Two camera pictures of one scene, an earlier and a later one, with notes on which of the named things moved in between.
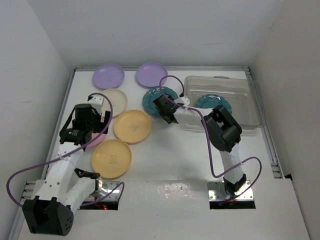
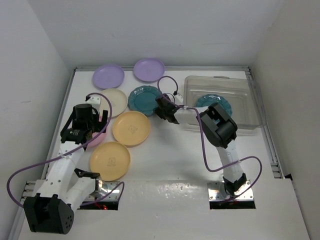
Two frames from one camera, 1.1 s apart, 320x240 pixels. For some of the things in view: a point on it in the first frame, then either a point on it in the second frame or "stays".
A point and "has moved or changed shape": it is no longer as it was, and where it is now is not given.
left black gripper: (100, 126) stays
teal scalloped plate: (211, 101) stays
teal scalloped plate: (148, 105) has moved or changed shape
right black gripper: (171, 99) stays
